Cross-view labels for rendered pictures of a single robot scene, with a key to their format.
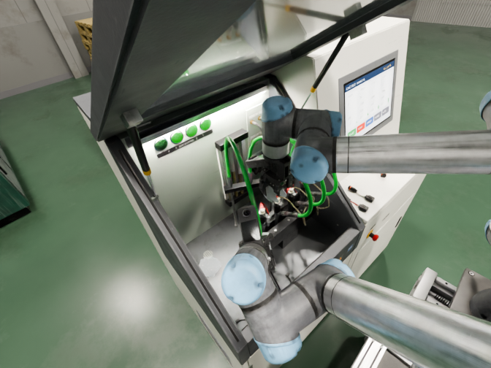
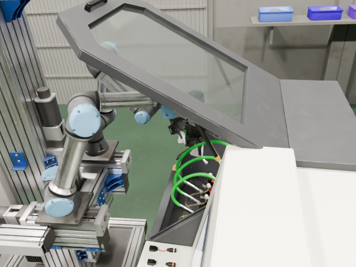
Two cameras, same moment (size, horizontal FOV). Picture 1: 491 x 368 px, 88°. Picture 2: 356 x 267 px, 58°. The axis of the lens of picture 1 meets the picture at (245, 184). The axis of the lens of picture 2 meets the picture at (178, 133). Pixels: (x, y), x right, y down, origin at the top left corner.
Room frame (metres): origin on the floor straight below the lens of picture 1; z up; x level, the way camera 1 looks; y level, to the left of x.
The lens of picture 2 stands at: (1.52, -0.99, 2.19)
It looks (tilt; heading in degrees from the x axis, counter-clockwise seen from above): 32 degrees down; 140
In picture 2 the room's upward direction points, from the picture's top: 4 degrees counter-clockwise
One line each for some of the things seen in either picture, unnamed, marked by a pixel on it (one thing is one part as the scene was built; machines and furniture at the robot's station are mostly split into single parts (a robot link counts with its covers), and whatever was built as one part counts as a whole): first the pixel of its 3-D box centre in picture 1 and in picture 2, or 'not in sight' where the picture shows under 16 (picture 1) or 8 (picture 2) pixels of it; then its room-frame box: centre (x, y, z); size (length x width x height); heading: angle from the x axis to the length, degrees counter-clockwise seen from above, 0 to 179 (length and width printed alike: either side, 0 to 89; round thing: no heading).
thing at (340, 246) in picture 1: (305, 285); (168, 203); (0.44, -0.20, 0.87); 0.62 x 0.04 x 0.16; 127
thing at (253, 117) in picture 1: (261, 137); not in sight; (0.99, -0.09, 1.20); 0.13 x 0.03 x 0.31; 127
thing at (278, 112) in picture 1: (278, 120); not in sight; (0.58, -0.10, 1.52); 0.09 x 0.08 x 0.11; 69
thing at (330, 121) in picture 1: (316, 128); (173, 107); (0.53, -0.18, 1.51); 0.11 x 0.11 x 0.08; 69
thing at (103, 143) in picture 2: not in sight; (95, 142); (-0.11, -0.31, 1.09); 0.15 x 0.15 x 0.10
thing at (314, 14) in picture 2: not in sight; (324, 12); (-0.22, 2.69, 1.31); 0.33 x 0.23 x 0.11; 42
